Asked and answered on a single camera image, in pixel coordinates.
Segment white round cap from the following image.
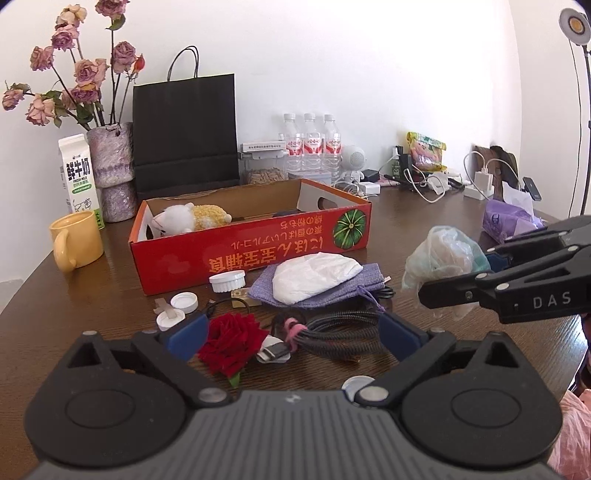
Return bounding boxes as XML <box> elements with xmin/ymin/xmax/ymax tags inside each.
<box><xmin>156</xmin><ymin>308</ymin><xmax>185</xmax><ymax>332</ymax></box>

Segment green white plastic bag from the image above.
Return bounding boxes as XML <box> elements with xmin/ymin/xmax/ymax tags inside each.
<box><xmin>402</xmin><ymin>226</ymin><xmax>491</xmax><ymax>311</ymax></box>

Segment white bottle cap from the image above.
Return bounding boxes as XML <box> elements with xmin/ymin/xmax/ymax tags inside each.
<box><xmin>170</xmin><ymin>292</ymin><xmax>198</xmax><ymax>315</ymax></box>

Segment black braided cable bundle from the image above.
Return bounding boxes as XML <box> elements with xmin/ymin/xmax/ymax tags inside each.
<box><xmin>256</xmin><ymin>309</ymin><xmax>394</xmax><ymax>365</ymax></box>

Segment red fabric flower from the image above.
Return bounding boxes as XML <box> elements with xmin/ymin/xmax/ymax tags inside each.
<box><xmin>197</xmin><ymin>312</ymin><xmax>269</xmax><ymax>388</ymax></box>

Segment purple fabric pouch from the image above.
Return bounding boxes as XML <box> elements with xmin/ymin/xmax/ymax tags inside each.
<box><xmin>249</xmin><ymin>263</ymin><xmax>385</xmax><ymax>309</ymax></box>

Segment white ribbed jar lid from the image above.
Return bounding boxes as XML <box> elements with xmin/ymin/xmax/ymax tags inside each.
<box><xmin>208</xmin><ymin>270</ymin><xmax>245</xmax><ymax>293</ymax></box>

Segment white cloth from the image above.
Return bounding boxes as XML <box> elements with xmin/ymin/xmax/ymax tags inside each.
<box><xmin>271</xmin><ymin>252</ymin><xmax>363</xmax><ymax>305</ymax></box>

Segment purple tissue pack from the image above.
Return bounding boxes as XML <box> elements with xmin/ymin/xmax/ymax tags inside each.
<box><xmin>482</xmin><ymin>200</ymin><xmax>544</xmax><ymax>243</ymax></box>

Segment red cardboard box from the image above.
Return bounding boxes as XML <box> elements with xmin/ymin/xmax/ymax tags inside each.
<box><xmin>128</xmin><ymin>179</ymin><xmax>372</xmax><ymax>295</ymax></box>

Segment yellow snack bag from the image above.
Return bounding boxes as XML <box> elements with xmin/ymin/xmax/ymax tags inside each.
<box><xmin>407</xmin><ymin>132</ymin><xmax>447</xmax><ymax>172</ymax></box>

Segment white yellow plush toy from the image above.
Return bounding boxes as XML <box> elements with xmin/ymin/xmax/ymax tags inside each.
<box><xmin>151</xmin><ymin>203</ymin><xmax>232</xmax><ymax>236</ymax></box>

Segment yellow ceramic mug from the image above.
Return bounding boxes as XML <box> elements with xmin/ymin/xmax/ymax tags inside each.
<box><xmin>49</xmin><ymin>211</ymin><xmax>104</xmax><ymax>273</ymax></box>

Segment white robot speaker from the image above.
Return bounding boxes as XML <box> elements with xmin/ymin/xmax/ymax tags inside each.
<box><xmin>341</xmin><ymin>145</ymin><xmax>367</xmax><ymax>183</ymax></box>

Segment water bottle right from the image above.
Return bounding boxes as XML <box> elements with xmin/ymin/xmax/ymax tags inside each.
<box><xmin>322</xmin><ymin>114</ymin><xmax>342</xmax><ymax>182</ymax></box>

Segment water bottle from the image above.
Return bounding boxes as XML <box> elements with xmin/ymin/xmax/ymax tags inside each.
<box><xmin>303</xmin><ymin>113</ymin><xmax>322</xmax><ymax>172</ymax></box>
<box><xmin>322</xmin><ymin>114</ymin><xmax>342</xmax><ymax>182</ymax></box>
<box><xmin>283</xmin><ymin>113</ymin><xmax>303</xmax><ymax>173</ymax></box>

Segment white milk carton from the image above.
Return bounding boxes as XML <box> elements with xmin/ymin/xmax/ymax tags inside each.
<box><xmin>58</xmin><ymin>134</ymin><xmax>104</xmax><ymax>230</ymax></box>

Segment water bottle middle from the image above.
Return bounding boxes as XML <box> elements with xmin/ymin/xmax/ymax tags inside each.
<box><xmin>303</xmin><ymin>113</ymin><xmax>322</xmax><ymax>172</ymax></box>

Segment clear seed container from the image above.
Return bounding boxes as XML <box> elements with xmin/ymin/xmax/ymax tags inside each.
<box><xmin>242</xmin><ymin>154</ymin><xmax>288</xmax><ymax>184</ymax></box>

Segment purple textured vase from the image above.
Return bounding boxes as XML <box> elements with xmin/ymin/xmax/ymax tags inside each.
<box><xmin>87</xmin><ymin>122</ymin><xmax>138</xmax><ymax>223</ymax></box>

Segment water bottle left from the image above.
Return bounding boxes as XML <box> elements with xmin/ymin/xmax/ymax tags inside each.
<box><xmin>283</xmin><ymin>113</ymin><xmax>303</xmax><ymax>173</ymax></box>

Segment black paper bag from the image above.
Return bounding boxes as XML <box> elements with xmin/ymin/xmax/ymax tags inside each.
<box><xmin>132</xmin><ymin>45</ymin><xmax>240</xmax><ymax>200</ymax></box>

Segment white flat box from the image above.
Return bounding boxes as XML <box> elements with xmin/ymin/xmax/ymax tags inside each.
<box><xmin>240</xmin><ymin>140</ymin><xmax>287</xmax><ymax>159</ymax></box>

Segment dried pink roses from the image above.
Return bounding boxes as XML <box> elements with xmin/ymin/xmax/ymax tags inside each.
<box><xmin>1</xmin><ymin>0</ymin><xmax>145</xmax><ymax>131</ymax></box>

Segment white charger with cable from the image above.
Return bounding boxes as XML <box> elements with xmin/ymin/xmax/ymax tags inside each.
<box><xmin>463</xmin><ymin>150</ymin><xmax>519</xmax><ymax>201</ymax></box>

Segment ring light stand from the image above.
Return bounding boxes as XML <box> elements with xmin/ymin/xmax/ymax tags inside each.
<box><xmin>559</xmin><ymin>8</ymin><xmax>590</xmax><ymax>217</ymax></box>

